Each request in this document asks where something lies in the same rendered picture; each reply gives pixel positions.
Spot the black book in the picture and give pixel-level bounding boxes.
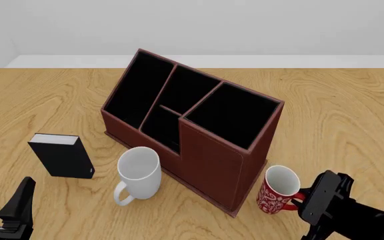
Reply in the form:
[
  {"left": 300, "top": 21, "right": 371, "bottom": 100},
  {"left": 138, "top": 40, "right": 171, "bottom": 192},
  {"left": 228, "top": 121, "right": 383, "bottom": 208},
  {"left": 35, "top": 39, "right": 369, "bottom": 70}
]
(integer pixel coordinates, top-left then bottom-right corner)
[{"left": 27, "top": 133, "right": 96, "bottom": 180}]

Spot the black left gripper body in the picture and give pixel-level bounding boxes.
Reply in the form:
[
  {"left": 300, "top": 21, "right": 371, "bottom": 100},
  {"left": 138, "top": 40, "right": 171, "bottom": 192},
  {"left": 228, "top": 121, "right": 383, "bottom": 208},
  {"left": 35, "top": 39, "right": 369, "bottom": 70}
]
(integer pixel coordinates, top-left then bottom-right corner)
[{"left": 0, "top": 223, "right": 35, "bottom": 240}]

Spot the white mug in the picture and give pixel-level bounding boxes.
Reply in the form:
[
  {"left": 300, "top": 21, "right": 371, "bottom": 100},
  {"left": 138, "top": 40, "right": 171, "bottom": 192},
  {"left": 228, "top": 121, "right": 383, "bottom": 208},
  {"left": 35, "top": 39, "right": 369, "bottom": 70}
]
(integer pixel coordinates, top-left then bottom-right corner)
[{"left": 113, "top": 146, "right": 163, "bottom": 207}]

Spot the red-brown desk caddy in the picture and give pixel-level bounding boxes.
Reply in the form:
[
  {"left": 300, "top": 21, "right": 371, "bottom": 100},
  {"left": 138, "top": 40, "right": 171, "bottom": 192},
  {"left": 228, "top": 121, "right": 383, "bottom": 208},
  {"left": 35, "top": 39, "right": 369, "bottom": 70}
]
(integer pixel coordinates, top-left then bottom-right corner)
[{"left": 100, "top": 48, "right": 285, "bottom": 218}]

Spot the red patterned mug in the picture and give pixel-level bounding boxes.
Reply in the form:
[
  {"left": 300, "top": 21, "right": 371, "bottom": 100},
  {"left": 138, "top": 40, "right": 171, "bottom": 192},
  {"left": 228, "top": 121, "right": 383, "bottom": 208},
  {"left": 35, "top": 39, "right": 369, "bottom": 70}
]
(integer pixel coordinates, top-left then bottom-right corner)
[{"left": 256, "top": 164, "right": 308, "bottom": 215}]

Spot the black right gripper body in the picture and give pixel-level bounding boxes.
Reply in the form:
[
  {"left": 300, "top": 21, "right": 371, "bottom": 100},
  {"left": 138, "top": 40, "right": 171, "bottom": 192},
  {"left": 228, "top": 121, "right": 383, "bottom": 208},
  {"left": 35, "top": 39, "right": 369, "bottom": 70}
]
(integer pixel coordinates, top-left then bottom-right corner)
[{"left": 298, "top": 170, "right": 345, "bottom": 226}]

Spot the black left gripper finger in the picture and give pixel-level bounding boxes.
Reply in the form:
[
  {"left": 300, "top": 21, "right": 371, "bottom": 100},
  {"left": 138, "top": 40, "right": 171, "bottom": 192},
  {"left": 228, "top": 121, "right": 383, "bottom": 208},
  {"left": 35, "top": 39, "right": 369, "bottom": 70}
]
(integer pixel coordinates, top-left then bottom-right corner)
[{"left": 0, "top": 176, "right": 37, "bottom": 227}]

